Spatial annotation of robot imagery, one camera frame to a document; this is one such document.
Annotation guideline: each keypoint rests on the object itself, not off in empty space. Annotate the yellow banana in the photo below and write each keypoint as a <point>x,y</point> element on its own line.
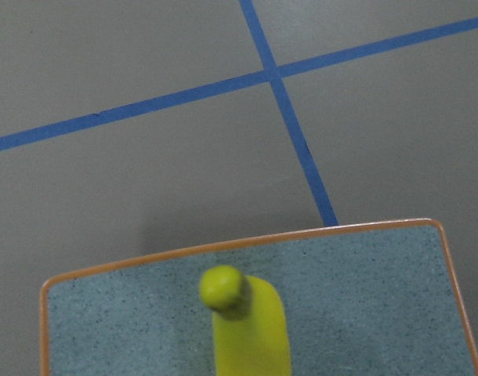
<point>249,327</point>

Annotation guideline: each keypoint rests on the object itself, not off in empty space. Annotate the grey square plate orange rim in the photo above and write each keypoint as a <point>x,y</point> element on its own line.
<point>378,298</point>

